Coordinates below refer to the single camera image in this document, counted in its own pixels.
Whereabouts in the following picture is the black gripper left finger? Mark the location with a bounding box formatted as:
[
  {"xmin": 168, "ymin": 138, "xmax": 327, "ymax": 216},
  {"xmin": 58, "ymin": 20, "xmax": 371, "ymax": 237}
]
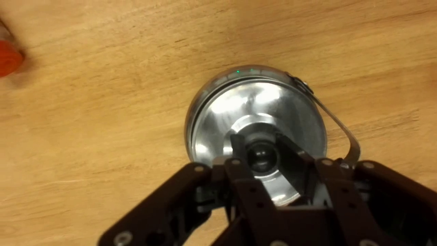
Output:
[{"xmin": 95, "ymin": 129, "xmax": 284, "ymax": 246}]

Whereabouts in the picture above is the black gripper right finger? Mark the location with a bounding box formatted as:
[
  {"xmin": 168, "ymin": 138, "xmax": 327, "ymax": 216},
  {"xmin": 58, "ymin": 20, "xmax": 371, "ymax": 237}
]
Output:
[{"xmin": 271, "ymin": 132, "xmax": 437, "ymax": 246}]

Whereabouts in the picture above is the steel teapot lid black knob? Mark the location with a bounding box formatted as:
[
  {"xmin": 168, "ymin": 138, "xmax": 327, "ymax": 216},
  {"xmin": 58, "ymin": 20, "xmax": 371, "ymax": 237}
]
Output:
[{"xmin": 185, "ymin": 81, "xmax": 329, "ymax": 207}]

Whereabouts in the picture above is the stainless steel teapot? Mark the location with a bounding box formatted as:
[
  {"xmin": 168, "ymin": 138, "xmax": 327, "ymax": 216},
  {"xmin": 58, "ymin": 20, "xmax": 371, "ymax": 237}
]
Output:
[{"xmin": 183, "ymin": 65, "xmax": 363, "ymax": 210}]

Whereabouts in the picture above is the red-orange toy tomato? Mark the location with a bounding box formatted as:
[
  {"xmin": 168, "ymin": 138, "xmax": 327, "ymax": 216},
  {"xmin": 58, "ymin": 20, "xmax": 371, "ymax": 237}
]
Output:
[{"xmin": 0, "ymin": 18, "xmax": 27, "ymax": 80}]

